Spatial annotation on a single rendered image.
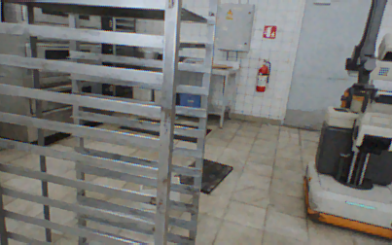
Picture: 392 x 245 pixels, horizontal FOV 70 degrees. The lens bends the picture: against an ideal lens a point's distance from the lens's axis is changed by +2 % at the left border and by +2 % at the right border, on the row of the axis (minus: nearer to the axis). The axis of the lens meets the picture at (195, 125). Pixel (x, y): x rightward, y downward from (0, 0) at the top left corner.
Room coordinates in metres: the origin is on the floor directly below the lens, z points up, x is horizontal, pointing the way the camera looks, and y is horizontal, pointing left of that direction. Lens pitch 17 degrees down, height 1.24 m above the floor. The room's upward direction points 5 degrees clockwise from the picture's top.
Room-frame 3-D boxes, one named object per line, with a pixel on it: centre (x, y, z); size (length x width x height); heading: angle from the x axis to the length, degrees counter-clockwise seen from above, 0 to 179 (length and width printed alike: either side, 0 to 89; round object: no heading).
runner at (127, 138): (0.80, 0.36, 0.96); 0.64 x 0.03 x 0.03; 77
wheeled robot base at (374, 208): (2.04, -1.28, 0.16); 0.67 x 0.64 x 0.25; 163
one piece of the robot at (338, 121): (2.13, -1.30, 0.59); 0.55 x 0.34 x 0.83; 73
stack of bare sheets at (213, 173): (2.48, -0.11, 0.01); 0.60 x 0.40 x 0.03; 154
